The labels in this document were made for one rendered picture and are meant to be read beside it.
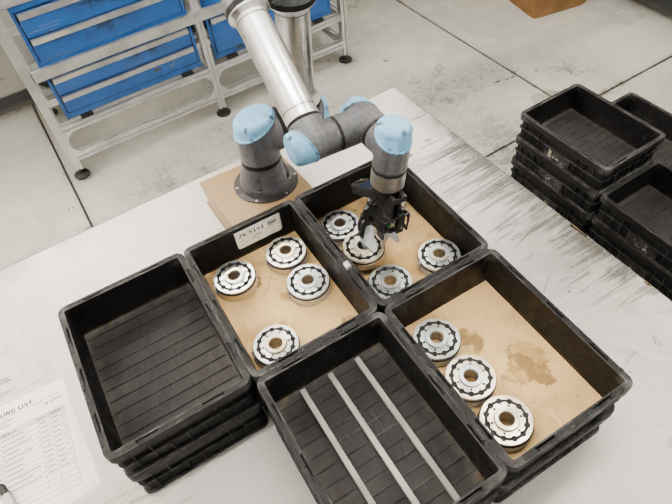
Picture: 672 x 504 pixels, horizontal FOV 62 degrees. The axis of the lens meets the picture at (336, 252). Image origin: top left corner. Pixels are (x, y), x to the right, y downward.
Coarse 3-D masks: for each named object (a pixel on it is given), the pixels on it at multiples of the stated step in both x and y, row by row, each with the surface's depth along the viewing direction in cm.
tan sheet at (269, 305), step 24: (264, 264) 141; (264, 288) 137; (336, 288) 135; (240, 312) 133; (264, 312) 132; (288, 312) 132; (312, 312) 131; (336, 312) 131; (240, 336) 129; (312, 336) 127
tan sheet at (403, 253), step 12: (348, 204) 152; (360, 204) 152; (408, 204) 150; (420, 216) 147; (408, 228) 145; (420, 228) 145; (432, 228) 144; (408, 240) 142; (420, 240) 142; (396, 252) 140; (408, 252) 140; (384, 264) 138; (396, 264) 138; (408, 264) 138; (420, 276) 135
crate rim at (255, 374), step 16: (272, 208) 139; (240, 224) 137; (208, 240) 135; (320, 240) 132; (336, 256) 128; (208, 288) 125; (368, 304) 120; (224, 320) 120; (352, 320) 118; (320, 336) 115; (240, 352) 114; (272, 368) 112
